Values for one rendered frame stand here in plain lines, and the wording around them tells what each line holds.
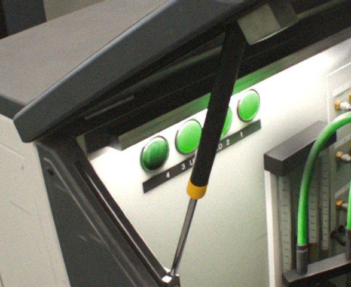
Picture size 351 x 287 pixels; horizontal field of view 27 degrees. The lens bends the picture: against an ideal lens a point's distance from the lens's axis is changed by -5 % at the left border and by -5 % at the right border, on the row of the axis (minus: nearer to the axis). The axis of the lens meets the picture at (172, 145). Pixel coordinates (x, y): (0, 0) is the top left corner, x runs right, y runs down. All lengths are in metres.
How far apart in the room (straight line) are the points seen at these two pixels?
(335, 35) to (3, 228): 0.60
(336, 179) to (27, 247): 0.57
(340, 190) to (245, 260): 0.25
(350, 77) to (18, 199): 0.60
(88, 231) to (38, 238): 0.16
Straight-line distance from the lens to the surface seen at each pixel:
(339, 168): 1.33
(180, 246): 0.80
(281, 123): 1.16
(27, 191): 0.99
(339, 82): 1.26
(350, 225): 1.19
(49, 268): 1.05
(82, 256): 0.93
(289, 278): 1.19
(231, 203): 1.12
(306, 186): 1.09
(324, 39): 1.16
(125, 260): 0.85
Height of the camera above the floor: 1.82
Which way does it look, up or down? 26 degrees down
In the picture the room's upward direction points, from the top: 8 degrees counter-clockwise
